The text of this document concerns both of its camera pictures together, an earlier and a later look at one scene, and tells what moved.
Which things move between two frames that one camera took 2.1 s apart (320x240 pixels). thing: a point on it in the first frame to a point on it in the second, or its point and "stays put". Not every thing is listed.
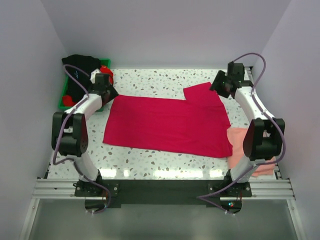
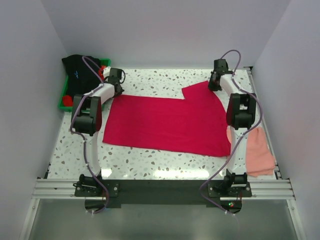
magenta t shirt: (195, 126) stays put
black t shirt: (87, 64) stays put
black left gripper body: (112, 92) to (121, 91)
